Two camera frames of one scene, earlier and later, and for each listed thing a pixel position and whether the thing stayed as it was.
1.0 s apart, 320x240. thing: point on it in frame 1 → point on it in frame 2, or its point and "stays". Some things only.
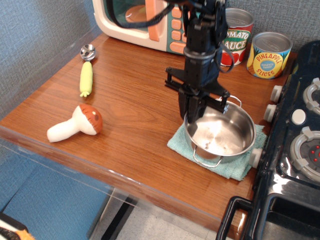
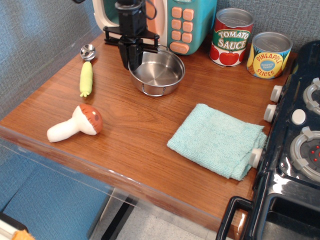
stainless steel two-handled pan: (216, 135) → (158, 71)
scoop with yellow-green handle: (87, 53) stays
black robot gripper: (200, 73) → (132, 24)
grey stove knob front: (255, 157) stays
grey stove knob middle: (269, 112) stays
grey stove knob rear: (276, 93) stays
